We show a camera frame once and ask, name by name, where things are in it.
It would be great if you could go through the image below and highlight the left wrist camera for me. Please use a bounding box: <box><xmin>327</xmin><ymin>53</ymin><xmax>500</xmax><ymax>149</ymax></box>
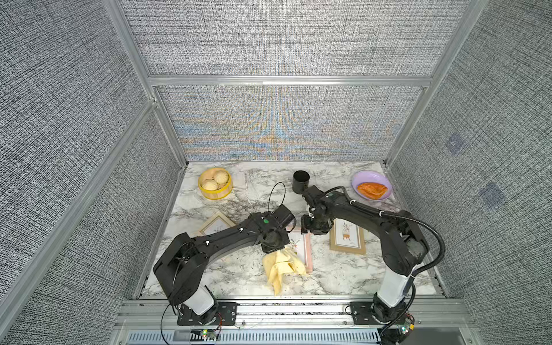
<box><xmin>272</xmin><ymin>204</ymin><xmax>296</xmax><ymax>228</ymax></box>

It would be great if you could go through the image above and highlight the yellow bamboo steamer basket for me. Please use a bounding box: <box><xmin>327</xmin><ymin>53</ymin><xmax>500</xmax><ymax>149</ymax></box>
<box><xmin>198</xmin><ymin>168</ymin><xmax>234</xmax><ymax>201</ymax></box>

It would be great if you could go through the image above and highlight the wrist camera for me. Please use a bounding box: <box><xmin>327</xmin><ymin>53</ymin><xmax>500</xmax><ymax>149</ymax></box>
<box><xmin>272</xmin><ymin>204</ymin><xmax>296</xmax><ymax>228</ymax></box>
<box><xmin>302</xmin><ymin>185</ymin><xmax>324</xmax><ymax>208</ymax></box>

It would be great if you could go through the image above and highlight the light wood picture frame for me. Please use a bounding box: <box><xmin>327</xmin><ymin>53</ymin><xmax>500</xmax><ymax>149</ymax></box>
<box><xmin>197</xmin><ymin>211</ymin><xmax>236</xmax><ymax>236</ymax></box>

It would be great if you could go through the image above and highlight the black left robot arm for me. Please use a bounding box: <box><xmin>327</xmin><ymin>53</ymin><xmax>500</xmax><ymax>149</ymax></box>
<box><xmin>153</xmin><ymin>205</ymin><xmax>296</xmax><ymax>316</ymax></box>

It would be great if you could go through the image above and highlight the wooden picture frame deer print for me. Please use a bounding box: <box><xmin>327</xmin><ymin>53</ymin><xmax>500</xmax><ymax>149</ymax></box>
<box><xmin>330</xmin><ymin>218</ymin><xmax>366</xmax><ymax>255</ymax></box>

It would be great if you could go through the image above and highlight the aluminium front rail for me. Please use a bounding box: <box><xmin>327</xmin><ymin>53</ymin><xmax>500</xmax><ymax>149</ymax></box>
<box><xmin>109</xmin><ymin>296</ymin><xmax>484</xmax><ymax>344</ymax></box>

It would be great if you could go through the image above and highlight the black mug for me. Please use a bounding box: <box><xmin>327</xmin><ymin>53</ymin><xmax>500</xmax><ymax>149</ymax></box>
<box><xmin>292</xmin><ymin>170</ymin><xmax>310</xmax><ymax>195</ymax></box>

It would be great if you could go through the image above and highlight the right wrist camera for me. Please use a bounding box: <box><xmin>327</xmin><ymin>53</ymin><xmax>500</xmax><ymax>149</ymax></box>
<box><xmin>302</xmin><ymin>185</ymin><xmax>324</xmax><ymax>208</ymax></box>

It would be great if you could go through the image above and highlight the yellow microfibre cloth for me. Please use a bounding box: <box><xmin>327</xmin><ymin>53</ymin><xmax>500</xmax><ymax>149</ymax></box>
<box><xmin>262</xmin><ymin>248</ymin><xmax>307</xmax><ymax>296</ymax></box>

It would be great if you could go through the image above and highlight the black corrugated cable conduit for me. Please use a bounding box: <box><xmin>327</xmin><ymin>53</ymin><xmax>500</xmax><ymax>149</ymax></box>
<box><xmin>323</xmin><ymin>185</ymin><xmax>446</xmax><ymax>277</ymax></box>

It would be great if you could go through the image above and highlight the steamed bun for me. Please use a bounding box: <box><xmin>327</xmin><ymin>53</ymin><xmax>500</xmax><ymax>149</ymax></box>
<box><xmin>213</xmin><ymin>170</ymin><xmax>230</xmax><ymax>186</ymax></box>
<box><xmin>201</xmin><ymin>179</ymin><xmax>219</xmax><ymax>191</ymax></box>

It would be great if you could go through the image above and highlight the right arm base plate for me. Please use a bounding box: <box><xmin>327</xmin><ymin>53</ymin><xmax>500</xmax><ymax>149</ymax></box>
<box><xmin>346</xmin><ymin>301</ymin><xmax>415</xmax><ymax>326</ymax></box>

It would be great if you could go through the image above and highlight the pink picture frame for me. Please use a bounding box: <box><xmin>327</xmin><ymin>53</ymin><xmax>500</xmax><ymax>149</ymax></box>
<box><xmin>287</xmin><ymin>231</ymin><xmax>313</xmax><ymax>274</ymax></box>

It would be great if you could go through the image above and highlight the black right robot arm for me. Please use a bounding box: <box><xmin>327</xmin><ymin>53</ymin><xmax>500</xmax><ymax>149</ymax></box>
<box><xmin>301</xmin><ymin>185</ymin><xmax>446</xmax><ymax>326</ymax></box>

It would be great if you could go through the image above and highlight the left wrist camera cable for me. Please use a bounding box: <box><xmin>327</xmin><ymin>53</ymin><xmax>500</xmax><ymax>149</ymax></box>
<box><xmin>267</xmin><ymin>181</ymin><xmax>288</xmax><ymax>213</ymax></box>

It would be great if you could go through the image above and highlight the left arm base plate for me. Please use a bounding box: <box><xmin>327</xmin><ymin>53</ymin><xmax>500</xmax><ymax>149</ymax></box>
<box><xmin>177</xmin><ymin>302</ymin><xmax>237</xmax><ymax>327</ymax></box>

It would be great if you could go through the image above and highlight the purple bowl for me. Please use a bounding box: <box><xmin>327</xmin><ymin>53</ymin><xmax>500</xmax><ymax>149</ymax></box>
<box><xmin>352</xmin><ymin>170</ymin><xmax>393</xmax><ymax>201</ymax></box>

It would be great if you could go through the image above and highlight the left steamed bun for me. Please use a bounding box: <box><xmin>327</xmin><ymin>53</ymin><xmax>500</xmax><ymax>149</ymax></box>
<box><xmin>201</xmin><ymin>179</ymin><xmax>219</xmax><ymax>191</ymax></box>

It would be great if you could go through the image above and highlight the orange food in bowl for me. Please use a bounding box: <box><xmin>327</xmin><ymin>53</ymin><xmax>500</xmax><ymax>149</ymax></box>
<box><xmin>356</xmin><ymin>182</ymin><xmax>388</xmax><ymax>200</ymax></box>

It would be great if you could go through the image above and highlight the right steamed bun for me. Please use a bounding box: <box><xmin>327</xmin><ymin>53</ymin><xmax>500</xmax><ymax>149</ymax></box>
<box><xmin>213</xmin><ymin>170</ymin><xmax>230</xmax><ymax>186</ymax></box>

